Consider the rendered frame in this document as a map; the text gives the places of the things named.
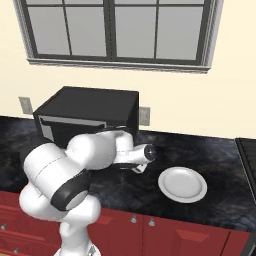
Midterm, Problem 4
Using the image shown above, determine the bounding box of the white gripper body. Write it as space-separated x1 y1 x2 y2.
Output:
131 162 148 175

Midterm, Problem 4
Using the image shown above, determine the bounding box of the white round plate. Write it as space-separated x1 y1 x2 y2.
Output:
157 166 208 204

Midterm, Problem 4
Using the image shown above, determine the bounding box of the red cupboard door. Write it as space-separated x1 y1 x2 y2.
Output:
228 229 252 256
87 207 145 256
142 214 232 256

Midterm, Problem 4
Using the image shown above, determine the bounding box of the black toaster oven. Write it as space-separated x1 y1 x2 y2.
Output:
32 85 140 152

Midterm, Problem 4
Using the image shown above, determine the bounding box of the black hob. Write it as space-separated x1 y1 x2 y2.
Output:
234 136 256 205

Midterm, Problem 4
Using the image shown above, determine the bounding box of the red drawer front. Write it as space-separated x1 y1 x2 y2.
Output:
0 203 64 242
0 230 62 256

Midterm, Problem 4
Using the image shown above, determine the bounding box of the grey framed window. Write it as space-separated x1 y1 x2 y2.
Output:
12 0 222 75

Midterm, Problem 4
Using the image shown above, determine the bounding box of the grey wall outlet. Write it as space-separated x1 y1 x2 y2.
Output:
18 96 34 115
138 106 151 127

